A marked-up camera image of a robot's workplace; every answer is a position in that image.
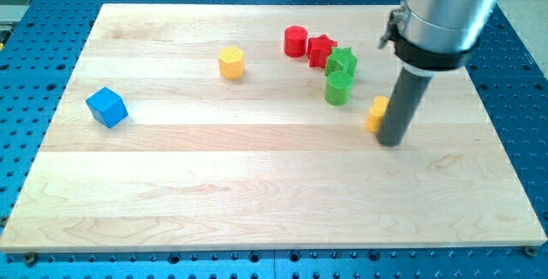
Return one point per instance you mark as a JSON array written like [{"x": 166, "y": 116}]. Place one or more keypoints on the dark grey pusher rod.
[{"x": 406, "y": 96}]

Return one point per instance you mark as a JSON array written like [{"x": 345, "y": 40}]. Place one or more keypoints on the yellow heart block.
[{"x": 376, "y": 114}]

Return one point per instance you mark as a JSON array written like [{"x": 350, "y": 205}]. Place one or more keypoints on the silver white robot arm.
[{"x": 429, "y": 37}]

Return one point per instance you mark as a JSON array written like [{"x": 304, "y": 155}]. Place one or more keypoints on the green cylinder block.
[{"x": 338, "y": 88}]

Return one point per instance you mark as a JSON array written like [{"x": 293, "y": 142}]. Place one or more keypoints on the green star block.
[{"x": 341, "y": 59}]

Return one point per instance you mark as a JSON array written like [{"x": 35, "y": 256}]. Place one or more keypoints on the red star block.
[{"x": 318, "y": 49}]

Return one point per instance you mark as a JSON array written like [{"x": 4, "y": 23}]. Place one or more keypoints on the red cylinder block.
[{"x": 295, "y": 41}]

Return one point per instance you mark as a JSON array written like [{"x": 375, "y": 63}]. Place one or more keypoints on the yellow hexagon block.
[{"x": 231, "y": 61}]

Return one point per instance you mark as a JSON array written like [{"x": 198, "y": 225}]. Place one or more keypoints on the light wooden board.
[{"x": 202, "y": 163}]

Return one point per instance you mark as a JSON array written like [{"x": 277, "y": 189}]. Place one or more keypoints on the blue cube block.
[{"x": 107, "y": 107}]

